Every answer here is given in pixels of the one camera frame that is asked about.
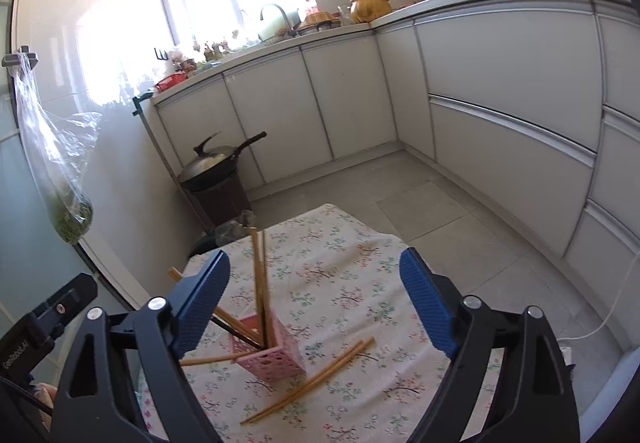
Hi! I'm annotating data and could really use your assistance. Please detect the bamboo chopstick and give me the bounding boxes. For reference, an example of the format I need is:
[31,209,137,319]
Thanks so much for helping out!
[168,267,182,283]
[214,307,262,347]
[246,341,366,423]
[180,351,255,367]
[260,231,277,348]
[240,335,377,426]
[250,226,268,349]

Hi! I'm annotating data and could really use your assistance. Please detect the black gold-banded chopstick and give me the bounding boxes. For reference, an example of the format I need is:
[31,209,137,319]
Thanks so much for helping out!
[210,314,262,350]

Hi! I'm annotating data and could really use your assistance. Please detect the white kitchen cabinets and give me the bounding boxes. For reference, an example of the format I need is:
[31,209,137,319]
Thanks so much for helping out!
[154,0,639,347]

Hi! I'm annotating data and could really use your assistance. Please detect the person's hand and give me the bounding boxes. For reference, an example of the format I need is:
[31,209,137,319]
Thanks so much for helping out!
[34,382,58,431]

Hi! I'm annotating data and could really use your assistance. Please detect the white power strip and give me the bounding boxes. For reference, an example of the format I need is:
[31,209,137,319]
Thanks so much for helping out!
[560,345,574,366]

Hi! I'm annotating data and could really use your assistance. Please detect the pink perforated utensil basket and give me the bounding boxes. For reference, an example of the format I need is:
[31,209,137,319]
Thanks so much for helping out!
[234,311,306,383]

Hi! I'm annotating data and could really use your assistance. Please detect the plastic bag of greens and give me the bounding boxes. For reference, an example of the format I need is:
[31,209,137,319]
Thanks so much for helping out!
[10,66,102,245]

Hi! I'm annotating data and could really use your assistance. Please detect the floral tablecloth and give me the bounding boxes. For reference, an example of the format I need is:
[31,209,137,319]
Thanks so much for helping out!
[186,204,449,442]

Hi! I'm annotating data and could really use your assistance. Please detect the dark stool under wok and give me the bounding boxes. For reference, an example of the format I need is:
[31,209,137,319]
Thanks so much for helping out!
[181,170,252,226]

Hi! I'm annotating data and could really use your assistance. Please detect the black wok with lid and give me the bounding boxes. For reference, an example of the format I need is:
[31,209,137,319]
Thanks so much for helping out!
[178,131,268,185]

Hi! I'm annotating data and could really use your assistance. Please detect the yellow ceramic pot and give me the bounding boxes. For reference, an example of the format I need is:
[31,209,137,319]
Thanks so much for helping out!
[349,0,393,24]

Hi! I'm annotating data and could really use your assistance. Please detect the white power cable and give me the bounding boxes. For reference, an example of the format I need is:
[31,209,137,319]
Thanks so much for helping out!
[556,251,640,343]

